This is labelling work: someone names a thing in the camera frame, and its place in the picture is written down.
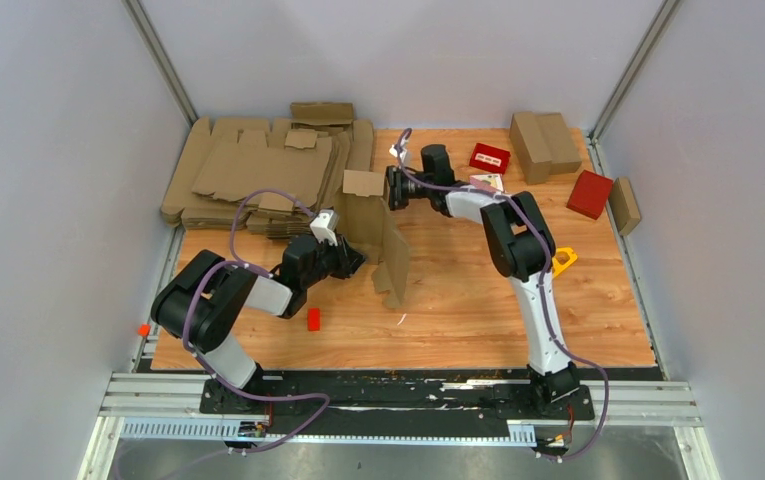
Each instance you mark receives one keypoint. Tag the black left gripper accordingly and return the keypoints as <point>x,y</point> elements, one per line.
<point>348,260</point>

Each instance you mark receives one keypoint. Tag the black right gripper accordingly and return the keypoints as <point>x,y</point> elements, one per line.
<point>396,180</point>

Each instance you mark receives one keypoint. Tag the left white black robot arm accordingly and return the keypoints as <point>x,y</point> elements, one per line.
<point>201,304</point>

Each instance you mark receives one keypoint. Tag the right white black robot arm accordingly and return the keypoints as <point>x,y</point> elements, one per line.
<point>521,249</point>

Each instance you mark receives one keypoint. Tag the red open box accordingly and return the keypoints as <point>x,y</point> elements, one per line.
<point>489,158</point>

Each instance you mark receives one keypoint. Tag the pink white small card box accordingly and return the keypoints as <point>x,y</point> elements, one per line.
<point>490,182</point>

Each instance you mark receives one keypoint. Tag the tall brown cardboard box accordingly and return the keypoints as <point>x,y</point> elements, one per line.
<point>530,147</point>

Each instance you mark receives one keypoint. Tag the flat brown cardboard box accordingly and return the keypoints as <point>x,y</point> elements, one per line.
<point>565,158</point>

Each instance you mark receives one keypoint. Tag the closed red box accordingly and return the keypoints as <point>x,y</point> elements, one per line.
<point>590,194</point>

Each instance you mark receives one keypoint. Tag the small brown box at edge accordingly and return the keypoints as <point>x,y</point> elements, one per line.
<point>625,211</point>

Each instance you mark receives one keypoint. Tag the small red block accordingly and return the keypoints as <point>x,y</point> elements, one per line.
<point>314,319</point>

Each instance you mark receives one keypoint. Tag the stack of flat cardboard sheets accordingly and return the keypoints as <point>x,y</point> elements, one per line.
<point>259,173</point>

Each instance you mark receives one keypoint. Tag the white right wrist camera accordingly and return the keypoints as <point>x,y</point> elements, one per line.
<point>401,155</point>

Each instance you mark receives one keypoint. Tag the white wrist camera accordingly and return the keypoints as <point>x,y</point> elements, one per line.
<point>324,227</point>
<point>401,155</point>

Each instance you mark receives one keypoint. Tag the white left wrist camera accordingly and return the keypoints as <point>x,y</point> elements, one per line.
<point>324,227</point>

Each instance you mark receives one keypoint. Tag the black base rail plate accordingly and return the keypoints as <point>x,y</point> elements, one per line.
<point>443,403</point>

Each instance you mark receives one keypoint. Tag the yellow plastic triangle frame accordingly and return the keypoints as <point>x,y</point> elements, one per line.
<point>564,258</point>

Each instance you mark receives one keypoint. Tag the left aluminium frame post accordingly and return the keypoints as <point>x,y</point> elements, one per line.
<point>151,39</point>

